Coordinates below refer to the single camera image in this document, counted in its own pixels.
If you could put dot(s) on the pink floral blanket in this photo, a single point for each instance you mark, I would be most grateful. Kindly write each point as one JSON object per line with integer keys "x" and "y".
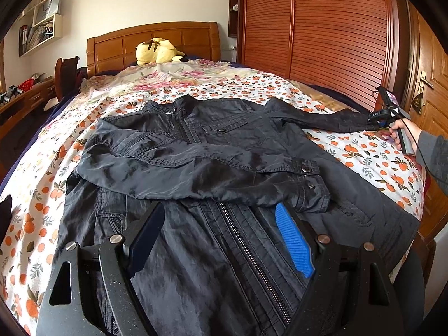
{"x": 189, "y": 73}

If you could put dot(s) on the wooden desk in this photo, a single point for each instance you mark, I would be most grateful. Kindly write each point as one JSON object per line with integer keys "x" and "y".
{"x": 21, "y": 98}

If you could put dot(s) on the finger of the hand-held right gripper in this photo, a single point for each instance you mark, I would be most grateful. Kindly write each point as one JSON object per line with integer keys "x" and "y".
{"x": 377, "y": 119}

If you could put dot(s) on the person's right hand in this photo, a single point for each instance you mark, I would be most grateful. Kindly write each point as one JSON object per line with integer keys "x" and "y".
{"x": 402, "y": 134}

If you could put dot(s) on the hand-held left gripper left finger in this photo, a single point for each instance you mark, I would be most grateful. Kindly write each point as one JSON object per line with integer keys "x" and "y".
{"x": 145, "y": 241}

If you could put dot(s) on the wooden louvred wardrobe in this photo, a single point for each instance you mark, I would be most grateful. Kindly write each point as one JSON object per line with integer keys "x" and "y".
{"x": 315, "y": 31}

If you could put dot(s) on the wooden chair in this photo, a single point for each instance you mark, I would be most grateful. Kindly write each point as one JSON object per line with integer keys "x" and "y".
{"x": 66, "y": 73}

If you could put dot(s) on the hanging door ornament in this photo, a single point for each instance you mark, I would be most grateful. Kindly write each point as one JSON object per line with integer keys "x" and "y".
{"x": 417, "y": 102}

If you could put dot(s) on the orange fruit print bed sheet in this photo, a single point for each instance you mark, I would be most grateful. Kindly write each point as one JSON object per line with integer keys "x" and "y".
{"x": 45, "y": 196}

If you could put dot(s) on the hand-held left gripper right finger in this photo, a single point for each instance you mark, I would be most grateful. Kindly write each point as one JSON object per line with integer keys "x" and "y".
{"x": 294, "y": 239}

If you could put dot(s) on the white wall shelf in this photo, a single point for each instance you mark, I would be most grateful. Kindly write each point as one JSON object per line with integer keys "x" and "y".
{"x": 40, "y": 24}

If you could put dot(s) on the yellow plush toy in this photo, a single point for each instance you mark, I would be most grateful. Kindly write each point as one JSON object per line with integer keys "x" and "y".
{"x": 157, "y": 51}

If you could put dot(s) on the black jacket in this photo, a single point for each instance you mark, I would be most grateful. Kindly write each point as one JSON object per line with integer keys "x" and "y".
{"x": 210, "y": 168}

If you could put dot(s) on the wooden door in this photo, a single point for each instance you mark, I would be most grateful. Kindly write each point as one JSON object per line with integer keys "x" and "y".
{"x": 434, "y": 84}

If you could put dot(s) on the wooden headboard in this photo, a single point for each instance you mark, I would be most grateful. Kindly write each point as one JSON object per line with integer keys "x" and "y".
{"x": 154, "y": 43}

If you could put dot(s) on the red basket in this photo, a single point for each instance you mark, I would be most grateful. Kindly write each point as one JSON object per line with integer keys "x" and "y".
{"x": 26, "y": 84}

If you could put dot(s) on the white paper bag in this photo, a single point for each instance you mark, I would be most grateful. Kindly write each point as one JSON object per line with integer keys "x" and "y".
{"x": 49, "y": 7}

